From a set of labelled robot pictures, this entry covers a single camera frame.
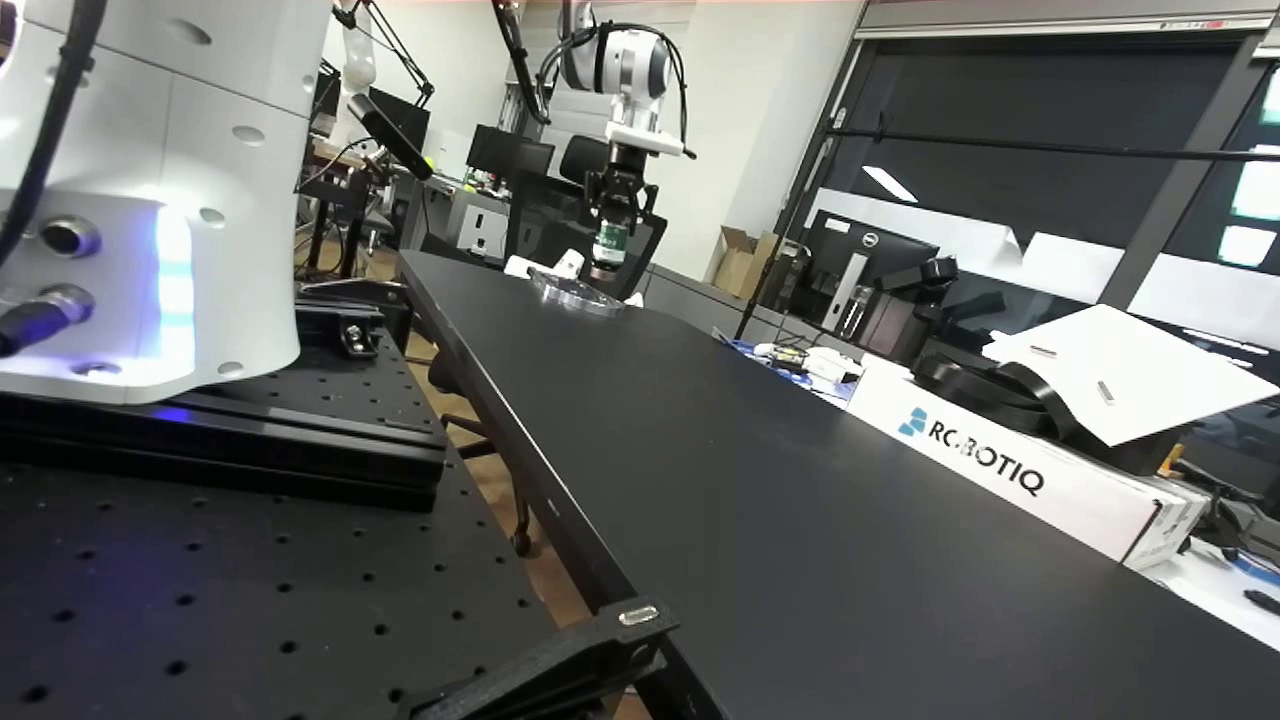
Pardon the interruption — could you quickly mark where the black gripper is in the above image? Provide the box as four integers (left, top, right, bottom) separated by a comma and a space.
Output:
585, 143, 656, 254

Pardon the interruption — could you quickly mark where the green medicine bottle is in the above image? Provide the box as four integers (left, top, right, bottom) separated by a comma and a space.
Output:
593, 219, 630, 266

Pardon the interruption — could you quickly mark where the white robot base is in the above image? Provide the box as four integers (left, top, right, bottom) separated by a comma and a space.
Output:
0, 0, 333, 404

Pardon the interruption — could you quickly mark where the black office chair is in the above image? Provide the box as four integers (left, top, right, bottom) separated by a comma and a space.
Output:
509, 137, 667, 301

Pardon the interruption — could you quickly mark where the blue plastic packaging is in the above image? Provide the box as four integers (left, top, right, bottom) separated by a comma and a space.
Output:
734, 340, 862, 401

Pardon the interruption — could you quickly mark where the black round bag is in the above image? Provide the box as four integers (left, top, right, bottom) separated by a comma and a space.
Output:
911, 343, 1095, 446

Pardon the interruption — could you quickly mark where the black optical breadboard base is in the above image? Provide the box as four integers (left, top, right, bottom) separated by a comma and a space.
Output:
0, 303, 564, 720

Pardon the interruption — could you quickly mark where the white paper sheet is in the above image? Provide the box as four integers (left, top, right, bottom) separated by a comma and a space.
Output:
986, 303, 1276, 446

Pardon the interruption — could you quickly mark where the white Robotiq cardboard box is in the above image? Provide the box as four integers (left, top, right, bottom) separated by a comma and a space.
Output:
847, 354, 1208, 566

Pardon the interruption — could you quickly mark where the black table clamp bracket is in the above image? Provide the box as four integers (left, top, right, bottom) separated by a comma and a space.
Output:
393, 600, 677, 720

